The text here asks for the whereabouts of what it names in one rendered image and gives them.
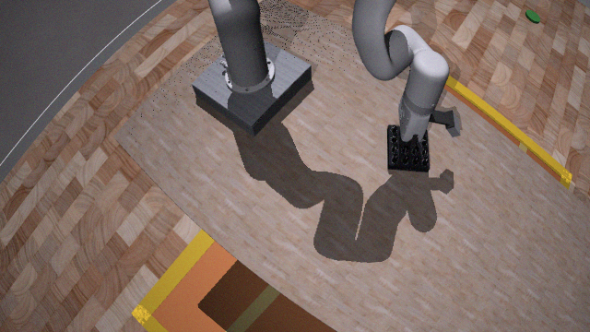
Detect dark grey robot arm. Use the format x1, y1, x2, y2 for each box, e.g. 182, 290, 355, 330
208, 0, 461, 137

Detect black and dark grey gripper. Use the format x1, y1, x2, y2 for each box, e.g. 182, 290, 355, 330
398, 92, 431, 149

